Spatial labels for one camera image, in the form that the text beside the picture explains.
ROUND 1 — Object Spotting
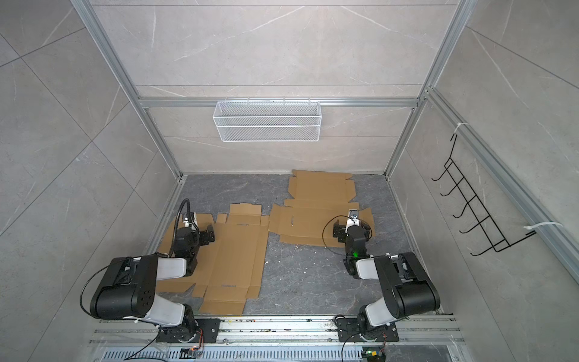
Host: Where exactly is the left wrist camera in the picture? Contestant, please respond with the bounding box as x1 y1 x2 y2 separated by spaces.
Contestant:
182 212 200 232

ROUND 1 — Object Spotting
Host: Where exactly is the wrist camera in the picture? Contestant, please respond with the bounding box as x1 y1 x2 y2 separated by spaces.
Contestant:
346 209 361 229
182 212 200 232

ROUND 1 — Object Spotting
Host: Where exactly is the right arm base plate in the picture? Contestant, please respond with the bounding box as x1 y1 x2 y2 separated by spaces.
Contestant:
333 315 400 342

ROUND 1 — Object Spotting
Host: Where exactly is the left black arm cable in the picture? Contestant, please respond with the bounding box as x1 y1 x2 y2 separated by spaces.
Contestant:
166 198 193 254

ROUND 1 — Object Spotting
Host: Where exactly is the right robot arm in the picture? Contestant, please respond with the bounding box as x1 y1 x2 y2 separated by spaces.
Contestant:
333 218 441 339

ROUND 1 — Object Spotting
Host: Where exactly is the aluminium frame profile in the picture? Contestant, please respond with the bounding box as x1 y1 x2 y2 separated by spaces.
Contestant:
72 1 578 279

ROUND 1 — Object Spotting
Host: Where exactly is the black wire hook rack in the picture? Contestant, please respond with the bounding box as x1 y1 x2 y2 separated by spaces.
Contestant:
431 134 538 257

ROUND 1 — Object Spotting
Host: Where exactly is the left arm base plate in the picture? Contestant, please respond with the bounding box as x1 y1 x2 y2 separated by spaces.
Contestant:
155 318 221 344

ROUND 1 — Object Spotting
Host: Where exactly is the aluminium mounting rail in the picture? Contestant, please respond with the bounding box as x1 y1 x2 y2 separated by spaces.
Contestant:
87 315 467 348

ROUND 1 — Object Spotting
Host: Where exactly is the white wire mesh basket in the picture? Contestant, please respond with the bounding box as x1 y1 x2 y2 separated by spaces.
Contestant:
213 100 323 143

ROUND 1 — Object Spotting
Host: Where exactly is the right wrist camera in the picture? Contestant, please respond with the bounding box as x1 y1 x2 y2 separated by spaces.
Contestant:
346 209 361 229

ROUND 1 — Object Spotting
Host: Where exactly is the cardboard box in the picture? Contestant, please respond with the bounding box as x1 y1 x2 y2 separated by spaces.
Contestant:
156 204 269 315
269 170 375 247

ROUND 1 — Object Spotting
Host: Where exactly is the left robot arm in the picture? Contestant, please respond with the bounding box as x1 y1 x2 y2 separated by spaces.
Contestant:
84 225 215 343

